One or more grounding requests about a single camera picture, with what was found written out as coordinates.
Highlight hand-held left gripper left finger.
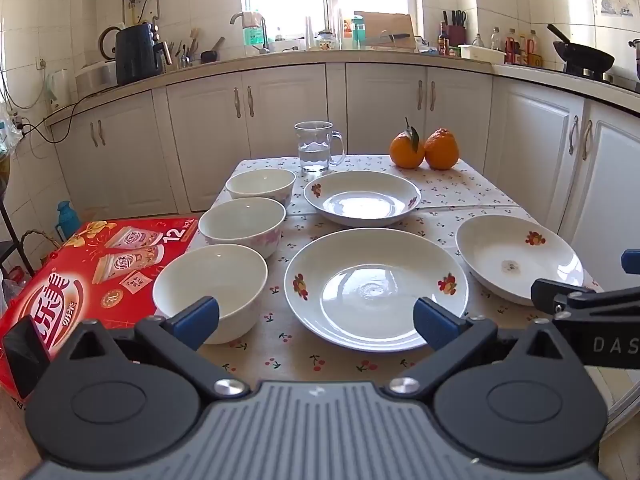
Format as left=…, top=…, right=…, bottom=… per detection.
left=50, top=296, right=250, bottom=402

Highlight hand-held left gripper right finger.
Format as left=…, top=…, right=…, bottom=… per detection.
left=384, top=296, right=583, bottom=402

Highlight white bowl pink floral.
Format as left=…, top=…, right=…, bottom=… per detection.
left=225, top=168, right=297, bottom=207
left=152, top=244, right=269, bottom=346
left=198, top=197, right=287, bottom=260

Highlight white plate fruit print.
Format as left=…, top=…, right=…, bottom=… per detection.
left=303, top=170, right=422, bottom=227
left=455, top=214, right=586, bottom=307
left=284, top=228, right=470, bottom=353

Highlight cherry print tablecloth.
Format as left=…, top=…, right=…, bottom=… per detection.
left=197, top=154, right=606, bottom=396

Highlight red printed carton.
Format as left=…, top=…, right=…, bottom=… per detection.
left=0, top=217, right=201, bottom=403

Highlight blue thermos flask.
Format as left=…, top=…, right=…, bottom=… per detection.
left=56, top=201, right=81, bottom=241

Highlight orange with green leaf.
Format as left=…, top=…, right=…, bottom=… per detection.
left=389, top=118, right=426, bottom=170

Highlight bumpy orange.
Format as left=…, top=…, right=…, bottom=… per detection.
left=424, top=128, right=459, bottom=171

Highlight black gas stove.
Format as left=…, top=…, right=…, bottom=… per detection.
left=560, top=66, right=640, bottom=87

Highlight glass mug with water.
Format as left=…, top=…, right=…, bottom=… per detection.
left=294, top=120, right=347, bottom=173

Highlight black wok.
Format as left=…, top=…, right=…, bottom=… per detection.
left=546, top=23, right=616, bottom=77

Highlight white kitchen cabinets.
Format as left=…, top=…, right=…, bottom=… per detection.
left=47, top=50, right=640, bottom=281

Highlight white plastic tray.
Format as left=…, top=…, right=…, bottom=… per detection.
left=458, top=44, right=506, bottom=65

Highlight utensil holder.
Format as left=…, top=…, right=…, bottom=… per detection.
left=167, top=27, right=201, bottom=68

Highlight white rice cooker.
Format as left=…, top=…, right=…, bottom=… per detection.
left=75, top=60, right=118, bottom=101

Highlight small black saucepan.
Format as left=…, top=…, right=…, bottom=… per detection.
left=201, top=36, right=226, bottom=64

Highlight white electric kettle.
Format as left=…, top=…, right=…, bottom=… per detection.
left=48, top=69, right=71, bottom=110

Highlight black air fryer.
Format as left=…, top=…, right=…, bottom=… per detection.
left=115, top=23, right=173, bottom=86

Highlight dark red knife block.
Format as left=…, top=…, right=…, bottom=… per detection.
left=445, top=10, right=467, bottom=46

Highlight steel sink faucet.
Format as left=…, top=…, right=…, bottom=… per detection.
left=230, top=12, right=271, bottom=53

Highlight wooden cutting board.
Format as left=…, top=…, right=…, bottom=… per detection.
left=354, top=11, right=417, bottom=50

